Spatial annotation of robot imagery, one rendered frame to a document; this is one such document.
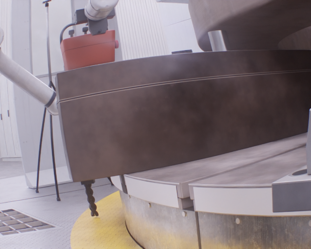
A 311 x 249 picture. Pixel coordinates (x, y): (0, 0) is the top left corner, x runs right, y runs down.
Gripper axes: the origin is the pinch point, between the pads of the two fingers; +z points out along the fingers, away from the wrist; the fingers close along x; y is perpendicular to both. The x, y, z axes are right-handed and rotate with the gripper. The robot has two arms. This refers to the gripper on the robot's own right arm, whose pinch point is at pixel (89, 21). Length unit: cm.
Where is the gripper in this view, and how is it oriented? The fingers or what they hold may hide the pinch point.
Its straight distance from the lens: 166.1
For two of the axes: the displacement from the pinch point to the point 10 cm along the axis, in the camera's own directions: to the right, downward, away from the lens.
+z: -2.4, 0.1, 9.7
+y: -1.6, -9.9, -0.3
